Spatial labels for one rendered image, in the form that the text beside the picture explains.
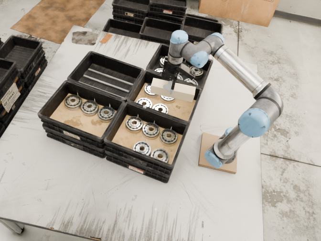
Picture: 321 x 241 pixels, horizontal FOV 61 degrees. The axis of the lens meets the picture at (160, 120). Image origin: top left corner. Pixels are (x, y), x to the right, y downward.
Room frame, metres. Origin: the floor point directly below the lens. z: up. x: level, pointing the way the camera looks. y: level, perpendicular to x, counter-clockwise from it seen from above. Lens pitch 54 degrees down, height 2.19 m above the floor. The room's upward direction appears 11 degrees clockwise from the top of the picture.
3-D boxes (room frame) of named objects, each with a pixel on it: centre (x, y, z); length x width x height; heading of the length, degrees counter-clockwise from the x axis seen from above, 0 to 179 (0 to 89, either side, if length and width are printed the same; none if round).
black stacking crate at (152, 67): (1.42, -0.06, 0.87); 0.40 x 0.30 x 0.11; 78
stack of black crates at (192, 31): (2.38, -0.24, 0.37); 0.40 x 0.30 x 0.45; 88
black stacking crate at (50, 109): (0.91, 0.45, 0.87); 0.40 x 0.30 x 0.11; 78
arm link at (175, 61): (1.04, -0.01, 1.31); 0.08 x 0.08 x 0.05
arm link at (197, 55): (1.00, -0.11, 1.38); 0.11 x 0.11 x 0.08; 55
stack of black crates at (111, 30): (2.41, 0.56, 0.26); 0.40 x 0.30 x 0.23; 88
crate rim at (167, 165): (0.83, 0.06, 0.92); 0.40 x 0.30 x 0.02; 78
